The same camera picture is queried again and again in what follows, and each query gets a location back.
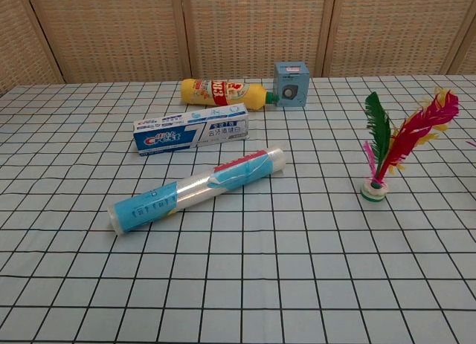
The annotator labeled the small light blue box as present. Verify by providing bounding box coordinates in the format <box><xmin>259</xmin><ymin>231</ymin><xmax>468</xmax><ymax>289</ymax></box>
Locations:
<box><xmin>273</xmin><ymin>60</ymin><xmax>311</xmax><ymax>109</ymax></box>

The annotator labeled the colourful feather shuttlecock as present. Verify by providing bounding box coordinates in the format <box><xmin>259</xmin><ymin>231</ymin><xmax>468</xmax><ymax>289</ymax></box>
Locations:
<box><xmin>360</xmin><ymin>86</ymin><xmax>460</xmax><ymax>204</ymax></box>

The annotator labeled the woven folding screen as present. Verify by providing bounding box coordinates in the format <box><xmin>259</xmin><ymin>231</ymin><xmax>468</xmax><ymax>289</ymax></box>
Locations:
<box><xmin>0</xmin><ymin>0</ymin><xmax>476</xmax><ymax>96</ymax></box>

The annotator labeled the clear plastic wrap roll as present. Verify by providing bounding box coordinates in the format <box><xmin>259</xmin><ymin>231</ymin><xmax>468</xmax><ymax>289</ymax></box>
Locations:
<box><xmin>107</xmin><ymin>146</ymin><xmax>288</xmax><ymax>237</ymax></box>

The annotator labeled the checkered light blue tablecloth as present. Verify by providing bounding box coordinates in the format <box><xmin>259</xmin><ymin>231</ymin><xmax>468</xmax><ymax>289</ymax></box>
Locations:
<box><xmin>0</xmin><ymin>74</ymin><xmax>476</xmax><ymax>344</ymax></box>

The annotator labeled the blue white toothpaste box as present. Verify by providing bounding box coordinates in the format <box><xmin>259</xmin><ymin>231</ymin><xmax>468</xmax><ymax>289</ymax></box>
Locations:
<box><xmin>133</xmin><ymin>103</ymin><xmax>251</xmax><ymax>158</ymax></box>

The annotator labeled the yellow bottle with green cap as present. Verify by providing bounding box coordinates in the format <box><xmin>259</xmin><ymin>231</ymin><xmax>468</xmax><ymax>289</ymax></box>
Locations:
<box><xmin>180</xmin><ymin>78</ymin><xmax>280</xmax><ymax>111</ymax></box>

